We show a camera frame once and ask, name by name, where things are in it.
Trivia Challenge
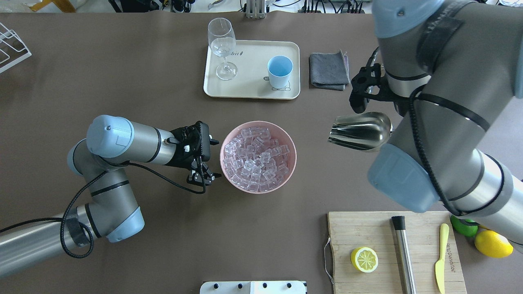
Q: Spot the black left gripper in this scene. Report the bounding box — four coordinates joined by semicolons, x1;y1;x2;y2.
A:
168;121;222;186

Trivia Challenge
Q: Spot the silver metal ice scoop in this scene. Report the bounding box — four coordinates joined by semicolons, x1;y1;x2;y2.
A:
328;111;394;152

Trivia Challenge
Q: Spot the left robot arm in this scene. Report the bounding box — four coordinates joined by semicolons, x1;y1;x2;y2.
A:
0;115;220;277

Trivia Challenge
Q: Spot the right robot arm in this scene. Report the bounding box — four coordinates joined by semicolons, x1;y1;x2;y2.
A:
368;0;523;251

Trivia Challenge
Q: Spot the pile of clear ice cubes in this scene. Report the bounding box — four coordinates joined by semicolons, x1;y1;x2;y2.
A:
223;127;291;192

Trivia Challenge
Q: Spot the light blue cup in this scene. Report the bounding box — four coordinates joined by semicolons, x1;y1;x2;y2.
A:
267;56;293;89

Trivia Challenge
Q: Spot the pink bowl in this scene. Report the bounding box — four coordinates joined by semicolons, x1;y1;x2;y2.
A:
220;120;297;194

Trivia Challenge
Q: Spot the cream serving tray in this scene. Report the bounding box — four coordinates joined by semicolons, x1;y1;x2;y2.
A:
203;40;301;99

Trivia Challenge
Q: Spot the clear wine glass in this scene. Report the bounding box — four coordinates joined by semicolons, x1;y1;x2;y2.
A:
207;18;237;81

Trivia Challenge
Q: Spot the wooden cutting board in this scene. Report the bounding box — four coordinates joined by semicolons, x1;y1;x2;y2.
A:
328;212;450;294

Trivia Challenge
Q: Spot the grey folded cloth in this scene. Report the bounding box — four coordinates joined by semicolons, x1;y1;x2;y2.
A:
309;51;350;91

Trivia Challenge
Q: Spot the half lemon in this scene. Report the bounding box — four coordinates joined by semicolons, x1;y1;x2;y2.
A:
351;246;379;273

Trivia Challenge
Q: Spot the yellow plastic knife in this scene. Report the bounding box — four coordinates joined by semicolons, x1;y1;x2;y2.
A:
434;223;449;294

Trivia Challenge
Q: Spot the green lime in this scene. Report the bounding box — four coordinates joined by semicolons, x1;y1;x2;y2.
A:
450;215;478;238

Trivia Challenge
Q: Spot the whole yellow lemon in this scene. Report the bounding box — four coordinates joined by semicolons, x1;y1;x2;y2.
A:
474;230;514;258

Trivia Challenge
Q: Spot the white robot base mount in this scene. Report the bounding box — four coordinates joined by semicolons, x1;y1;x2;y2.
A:
199;280;308;294

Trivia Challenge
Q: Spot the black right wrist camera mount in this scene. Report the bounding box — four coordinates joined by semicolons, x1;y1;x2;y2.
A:
349;63;404;114

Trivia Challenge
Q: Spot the white wire cup rack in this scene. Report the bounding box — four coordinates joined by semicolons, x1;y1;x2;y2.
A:
0;23;32;73

